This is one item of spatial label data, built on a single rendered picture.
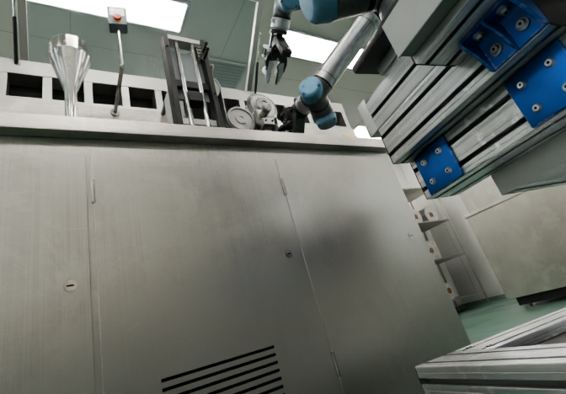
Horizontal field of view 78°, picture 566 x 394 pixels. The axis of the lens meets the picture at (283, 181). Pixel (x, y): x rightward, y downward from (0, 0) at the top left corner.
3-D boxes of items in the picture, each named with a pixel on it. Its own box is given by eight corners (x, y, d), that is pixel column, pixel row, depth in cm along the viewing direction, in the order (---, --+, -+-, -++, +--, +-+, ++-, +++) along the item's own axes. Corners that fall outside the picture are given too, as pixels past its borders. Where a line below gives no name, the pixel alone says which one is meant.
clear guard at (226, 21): (21, -69, 137) (21, -68, 137) (27, 63, 151) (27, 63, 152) (258, 1, 192) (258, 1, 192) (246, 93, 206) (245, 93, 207)
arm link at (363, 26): (406, -23, 109) (315, 103, 108) (408, 3, 119) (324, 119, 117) (375, -31, 114) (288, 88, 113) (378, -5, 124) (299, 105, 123)
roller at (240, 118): (231, 129, 139) (225, 104, 143) (211, 162, 158) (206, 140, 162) (257, 130, 145) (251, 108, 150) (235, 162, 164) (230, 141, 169)
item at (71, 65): (45, 183, 101) (46, 42, 123) (47, 204, 111) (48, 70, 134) (99, 183, 108) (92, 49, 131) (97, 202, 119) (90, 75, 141)
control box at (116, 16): (108, 19, 137) (106, 2, 141) (109, 33, 142) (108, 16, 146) (127, 21, 140) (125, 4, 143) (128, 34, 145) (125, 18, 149)
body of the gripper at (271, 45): (275, 61, 152) (280, 31, 148) (285, 63, 145) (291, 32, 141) (260, 58, 148) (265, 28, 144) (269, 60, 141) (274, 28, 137)
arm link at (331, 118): (312, 120, 119) (303, 95, 123) (321, 134, 129) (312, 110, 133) (333, 111, 117) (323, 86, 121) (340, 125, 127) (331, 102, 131)
